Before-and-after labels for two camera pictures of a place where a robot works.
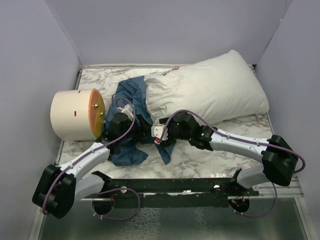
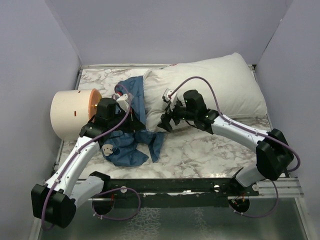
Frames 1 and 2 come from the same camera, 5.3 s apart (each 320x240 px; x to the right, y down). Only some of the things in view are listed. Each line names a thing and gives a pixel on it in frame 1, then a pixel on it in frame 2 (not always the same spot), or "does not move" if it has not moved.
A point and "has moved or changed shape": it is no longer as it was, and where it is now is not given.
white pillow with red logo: (220, 86) has moved or changed shape
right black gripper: (171, 122) to (166, 118)
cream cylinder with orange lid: (78, 114) does not move
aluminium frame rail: (294, 189) does not move
